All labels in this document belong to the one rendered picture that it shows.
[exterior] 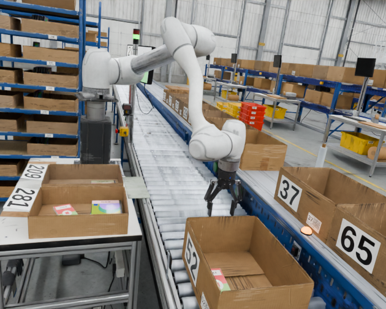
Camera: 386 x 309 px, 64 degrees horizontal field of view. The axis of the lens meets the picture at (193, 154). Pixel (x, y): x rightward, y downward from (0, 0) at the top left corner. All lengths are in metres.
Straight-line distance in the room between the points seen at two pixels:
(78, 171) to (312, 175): 1.27
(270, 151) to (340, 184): 0.50
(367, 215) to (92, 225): 1.08
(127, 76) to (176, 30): 0.59
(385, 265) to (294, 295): 0.29
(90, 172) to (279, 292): 1.28
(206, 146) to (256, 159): 0.85
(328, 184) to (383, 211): 0.38
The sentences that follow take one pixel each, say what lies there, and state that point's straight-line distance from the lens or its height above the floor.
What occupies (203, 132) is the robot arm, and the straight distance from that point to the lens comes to 1.14.
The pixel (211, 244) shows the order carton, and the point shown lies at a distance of 1.28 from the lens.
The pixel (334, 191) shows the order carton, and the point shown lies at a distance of 1.68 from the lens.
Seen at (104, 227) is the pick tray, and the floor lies 0.79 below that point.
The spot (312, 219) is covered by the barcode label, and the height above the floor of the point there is 0.94.
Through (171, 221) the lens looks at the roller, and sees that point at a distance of 1.51.
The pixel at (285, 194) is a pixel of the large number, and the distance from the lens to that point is 1.48.
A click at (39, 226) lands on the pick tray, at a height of 0.80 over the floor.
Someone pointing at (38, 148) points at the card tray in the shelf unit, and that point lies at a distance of 3.01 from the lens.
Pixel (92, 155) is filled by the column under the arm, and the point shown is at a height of 0.87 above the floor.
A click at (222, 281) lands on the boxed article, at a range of 1.15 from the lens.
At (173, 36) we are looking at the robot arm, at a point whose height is 1.57.
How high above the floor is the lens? 1.49
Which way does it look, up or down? 17 degrees down
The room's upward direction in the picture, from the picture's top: 7 degrees clockwise
